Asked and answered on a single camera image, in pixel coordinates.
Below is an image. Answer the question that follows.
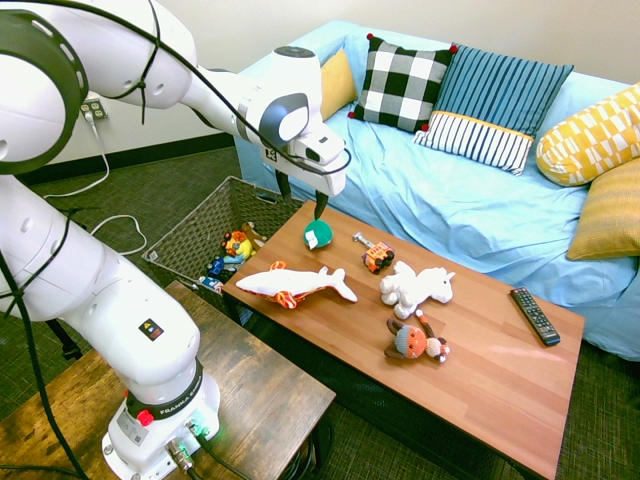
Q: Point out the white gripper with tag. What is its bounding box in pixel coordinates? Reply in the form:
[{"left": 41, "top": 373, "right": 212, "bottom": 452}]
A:
[{"left": 262, "top": 133, "right": 349, "bottom": 221}]

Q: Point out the orange toy fire truck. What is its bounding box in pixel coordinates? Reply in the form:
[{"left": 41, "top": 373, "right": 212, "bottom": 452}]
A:
[{"left": 352, "top": 232, "right": 396, "bottom": 275}]

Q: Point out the orange yellow toy truck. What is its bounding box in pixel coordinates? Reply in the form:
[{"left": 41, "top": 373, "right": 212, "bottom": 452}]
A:
[{"left": 219, "top": 229, "right": 257, "bottom": 264}]

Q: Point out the woven wicker basket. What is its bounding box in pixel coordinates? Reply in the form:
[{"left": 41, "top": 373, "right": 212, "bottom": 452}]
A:
[{"left": 141, "top": 174, "right": 306, "bottom": 301}]

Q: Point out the blue toy jeep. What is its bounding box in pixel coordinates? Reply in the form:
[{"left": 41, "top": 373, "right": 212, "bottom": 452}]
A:
[{"left": 205, "top": 255, "right": 236, "bottom": 279}]

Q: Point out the white unicorn plush toy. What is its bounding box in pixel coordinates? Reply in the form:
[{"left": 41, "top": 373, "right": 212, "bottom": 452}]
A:
[{"left": 378, "top": 259, "right": 457, "bottom": 321}]

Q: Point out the knitted fox plush toy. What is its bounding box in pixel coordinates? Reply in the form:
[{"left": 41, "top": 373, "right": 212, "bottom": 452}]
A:
[{"left": 383, "top": 308, "right": 451, "bottom": 365}]

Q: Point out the green plush ball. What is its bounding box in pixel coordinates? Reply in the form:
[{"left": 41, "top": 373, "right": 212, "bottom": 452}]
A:
[{"left": 303, "top": 218, "right": 337, "bottom": 250}]

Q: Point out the brown plush animal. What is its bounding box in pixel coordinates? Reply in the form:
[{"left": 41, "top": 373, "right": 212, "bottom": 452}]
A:
[{"left": 240, "top": 222, "right": 269, "bottom": 251}]

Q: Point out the plain yellow pillow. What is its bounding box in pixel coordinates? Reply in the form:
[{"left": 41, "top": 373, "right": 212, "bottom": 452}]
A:
[{"left": 318, "top": 48, "right": 359, "bottom": 122}]

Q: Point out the sofa with light blue cover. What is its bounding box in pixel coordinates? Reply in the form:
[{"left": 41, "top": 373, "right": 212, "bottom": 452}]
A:
[{"left": 233, "top": 19, "right": 640, "bottom": 362}]

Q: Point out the black white checkered pillow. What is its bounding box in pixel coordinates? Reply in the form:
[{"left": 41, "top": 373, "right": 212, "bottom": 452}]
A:
[{"left": 348, "top": 32, "right": 460, "bottom": 134}]

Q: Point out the rustic brown wooden table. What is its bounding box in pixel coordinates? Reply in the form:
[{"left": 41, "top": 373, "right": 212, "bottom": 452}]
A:
[{"left": 0, "top": 279, "right": 337, "bottom": 480}]

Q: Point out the blue striped pillow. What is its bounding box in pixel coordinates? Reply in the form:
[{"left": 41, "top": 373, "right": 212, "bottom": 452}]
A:
[{"left": 412, "top": 43, "right": 575, "bottom": 177}]

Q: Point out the black TV remote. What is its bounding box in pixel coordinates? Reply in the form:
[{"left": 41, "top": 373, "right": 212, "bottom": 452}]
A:
[{"left": 509, "top": 287, "right": 563, "bottom": 347}]

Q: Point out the reddish wooden coffee table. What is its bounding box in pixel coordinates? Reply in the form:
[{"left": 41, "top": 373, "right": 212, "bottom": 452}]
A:
[{"left": 221, "top": 199, "right": 586, "bottom": 480}]

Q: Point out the yellow white geometric pillow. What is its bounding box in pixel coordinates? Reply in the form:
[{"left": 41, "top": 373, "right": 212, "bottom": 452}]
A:
[{"left": 535, "top": 82, "right": 640, "bottom": 188}]

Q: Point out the yellow woven pillow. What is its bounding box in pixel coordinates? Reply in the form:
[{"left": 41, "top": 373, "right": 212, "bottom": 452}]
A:
[{"left": 565, "top": 158, "right": 640, "bottom": 262}]

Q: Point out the white power cable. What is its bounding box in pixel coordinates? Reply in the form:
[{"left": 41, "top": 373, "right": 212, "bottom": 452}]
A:
[{"left": 42, "top": 112, "right": 149, "bottom": 256}]

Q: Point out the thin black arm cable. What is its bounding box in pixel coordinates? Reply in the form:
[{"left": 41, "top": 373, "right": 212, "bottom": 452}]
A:
[{"left": 0, "top": 0, "right": 352, "bottom": 480}]

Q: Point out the white wall outlet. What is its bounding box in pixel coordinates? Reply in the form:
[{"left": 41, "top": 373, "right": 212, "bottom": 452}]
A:
[{"left": 79, "top": 98, "right": 109, "bottom": 123}]

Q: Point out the robot base cable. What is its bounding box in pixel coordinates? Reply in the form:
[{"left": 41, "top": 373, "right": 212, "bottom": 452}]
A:
[{"left": 167, "top": 424, "right": 251, "bottom": 480}]

